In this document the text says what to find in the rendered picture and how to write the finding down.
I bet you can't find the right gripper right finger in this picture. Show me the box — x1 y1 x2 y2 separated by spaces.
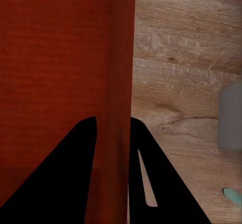
129 117 212 224

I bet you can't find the storage box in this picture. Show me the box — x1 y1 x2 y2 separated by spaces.
0 0 135 224

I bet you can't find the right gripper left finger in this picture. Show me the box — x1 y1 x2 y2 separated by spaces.
0 116 97 224

